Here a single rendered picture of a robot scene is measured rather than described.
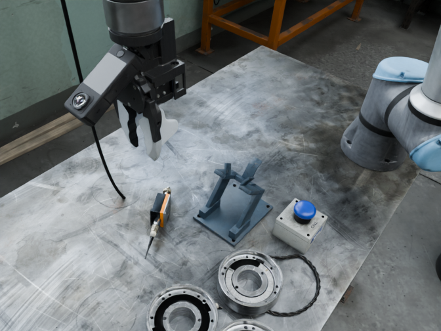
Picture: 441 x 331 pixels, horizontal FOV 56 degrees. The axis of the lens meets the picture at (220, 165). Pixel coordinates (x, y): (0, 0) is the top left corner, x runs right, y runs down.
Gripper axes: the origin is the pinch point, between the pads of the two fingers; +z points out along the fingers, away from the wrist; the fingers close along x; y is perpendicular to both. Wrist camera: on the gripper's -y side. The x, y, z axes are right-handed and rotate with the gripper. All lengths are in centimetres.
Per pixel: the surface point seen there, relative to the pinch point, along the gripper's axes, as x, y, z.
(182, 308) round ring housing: -18.2, -9.1, 15.6
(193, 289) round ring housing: -17.4, -6.1, 14.7
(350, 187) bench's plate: -21.8, 36.4, 20.4
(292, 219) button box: -20.2, 16.3, 14.8
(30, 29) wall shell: 145, 47, 42
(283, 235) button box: -20.3, 14.2, 17.5
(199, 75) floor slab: 127, 137, 97
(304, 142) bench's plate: -6.4, 41.7, 19.8
